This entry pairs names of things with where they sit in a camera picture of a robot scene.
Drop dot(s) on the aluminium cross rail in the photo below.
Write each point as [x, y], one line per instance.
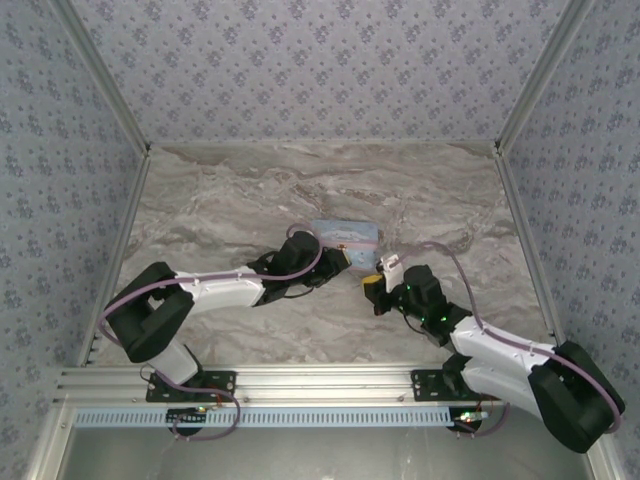
[320, 382]

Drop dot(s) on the small circuit board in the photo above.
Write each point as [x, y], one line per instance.
[186, 416]
[467, 417]

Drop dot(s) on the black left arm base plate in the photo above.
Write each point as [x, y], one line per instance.
[165, 392]

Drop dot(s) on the grey metal panel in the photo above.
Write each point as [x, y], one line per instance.
[320, 455]

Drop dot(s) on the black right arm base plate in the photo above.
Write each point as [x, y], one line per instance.
[430, 385]

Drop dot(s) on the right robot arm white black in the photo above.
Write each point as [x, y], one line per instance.
[505, 352]

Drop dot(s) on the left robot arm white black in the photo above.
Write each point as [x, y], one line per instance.
[220, 292]

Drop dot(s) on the aluminium frame post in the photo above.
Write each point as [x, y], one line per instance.
[540, 80]
[105, 80]

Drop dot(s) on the aluminium table side rail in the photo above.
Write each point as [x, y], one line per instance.
[127, 240]
[520, 220]

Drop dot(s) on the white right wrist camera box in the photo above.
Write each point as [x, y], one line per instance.
[391, 267]

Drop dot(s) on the blue cartoon tin box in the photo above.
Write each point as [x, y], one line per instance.
[350, 235]

